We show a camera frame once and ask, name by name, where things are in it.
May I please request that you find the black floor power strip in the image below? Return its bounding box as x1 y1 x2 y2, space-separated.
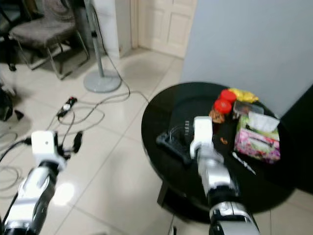
57 96 79 118

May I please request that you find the black white pen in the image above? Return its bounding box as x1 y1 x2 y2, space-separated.
232 152 257 175

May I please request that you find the cream panel door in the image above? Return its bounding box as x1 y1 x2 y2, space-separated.
131 0 197 58

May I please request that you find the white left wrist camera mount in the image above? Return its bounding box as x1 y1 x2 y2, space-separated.
31 131 67 167

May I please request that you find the red lid jar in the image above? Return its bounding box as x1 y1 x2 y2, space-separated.
208 99 232 124
219 89 237 103

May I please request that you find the round black glass table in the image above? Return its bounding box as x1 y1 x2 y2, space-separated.
141 82 305 223

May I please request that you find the dark office chair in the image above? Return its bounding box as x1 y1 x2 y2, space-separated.
0 0 25 71

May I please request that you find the floral pink tissue box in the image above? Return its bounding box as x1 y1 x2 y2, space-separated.
233 112 282 164

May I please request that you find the grey fan stand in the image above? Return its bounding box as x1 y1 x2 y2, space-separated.
83 0 122 94

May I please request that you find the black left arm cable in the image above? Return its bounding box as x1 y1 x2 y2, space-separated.
0 138 33 162

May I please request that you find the grey floor cable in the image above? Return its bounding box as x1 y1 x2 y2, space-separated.
0 91 150 194

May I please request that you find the yellow snack bag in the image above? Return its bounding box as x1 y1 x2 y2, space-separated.
228 87 259 103

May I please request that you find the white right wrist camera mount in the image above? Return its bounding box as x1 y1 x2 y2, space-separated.
190 117 215 158

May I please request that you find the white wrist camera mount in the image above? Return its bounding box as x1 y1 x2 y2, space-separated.
190 117 215 158
31 131 67 167

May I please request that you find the grey fabric metal chair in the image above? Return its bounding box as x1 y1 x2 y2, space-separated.
8 0 91 80

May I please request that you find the clear plastic box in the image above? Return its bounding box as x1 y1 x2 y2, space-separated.
232 100 265 119

